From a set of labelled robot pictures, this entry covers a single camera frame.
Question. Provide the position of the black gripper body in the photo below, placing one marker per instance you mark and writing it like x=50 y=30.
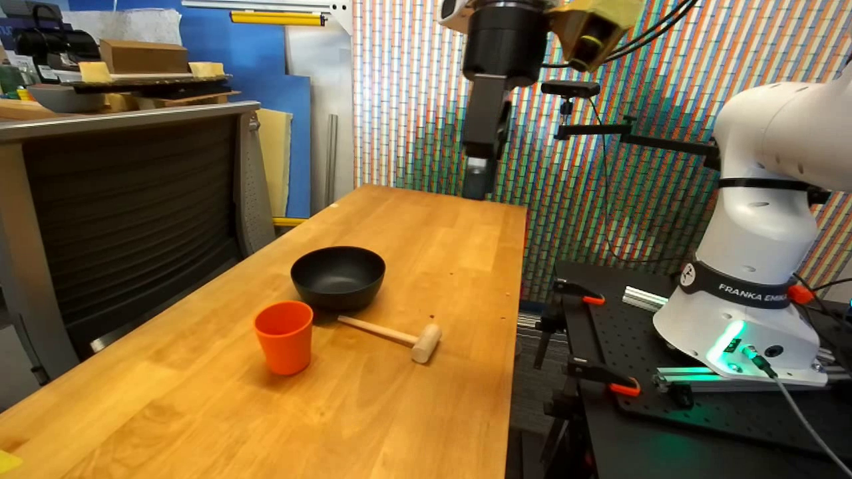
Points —
x=501 y=45

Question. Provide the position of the orange plastic cup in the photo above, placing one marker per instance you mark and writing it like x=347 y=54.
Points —
x=283 y=343

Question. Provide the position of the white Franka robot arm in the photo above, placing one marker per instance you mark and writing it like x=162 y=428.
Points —
x=761 y=221

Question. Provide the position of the striped backdrop curtain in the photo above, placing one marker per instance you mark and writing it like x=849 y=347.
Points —
x=408 y=108

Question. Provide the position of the black frying pan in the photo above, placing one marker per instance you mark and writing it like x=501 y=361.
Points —
x=335 y=280

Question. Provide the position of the wooden mallet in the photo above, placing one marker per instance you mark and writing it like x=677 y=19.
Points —
x=426 y=343

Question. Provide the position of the white leaning panel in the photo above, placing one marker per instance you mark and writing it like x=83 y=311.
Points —
x=308 y=98

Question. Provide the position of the silver aluminium profile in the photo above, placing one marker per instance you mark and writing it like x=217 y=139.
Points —
x=643 y=299

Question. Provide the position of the beige leaning board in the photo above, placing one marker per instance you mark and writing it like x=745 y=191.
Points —
x=275 y=162

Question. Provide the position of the yellow bar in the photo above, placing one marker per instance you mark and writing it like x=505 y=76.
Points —
x=276 y=17

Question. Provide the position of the blue board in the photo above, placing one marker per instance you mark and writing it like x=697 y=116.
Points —
x=241 y=62

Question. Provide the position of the beige foam plank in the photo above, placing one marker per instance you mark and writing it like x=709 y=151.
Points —
x=203 y=70

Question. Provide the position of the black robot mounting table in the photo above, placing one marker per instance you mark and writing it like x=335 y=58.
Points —
x=675 y=434

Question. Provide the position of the grey mesh office chair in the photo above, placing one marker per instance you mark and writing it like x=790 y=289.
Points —
x=133 y=221

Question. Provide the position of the brown cardboard box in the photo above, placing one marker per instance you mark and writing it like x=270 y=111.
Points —
x=143 y=58

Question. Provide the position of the black bag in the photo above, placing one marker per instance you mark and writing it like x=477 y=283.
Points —
x=54 y=42

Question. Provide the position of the wrist camera mount block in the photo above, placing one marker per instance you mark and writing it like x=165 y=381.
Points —
x=588 y=30

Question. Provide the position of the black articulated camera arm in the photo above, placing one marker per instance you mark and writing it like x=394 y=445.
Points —
x=640 y=136

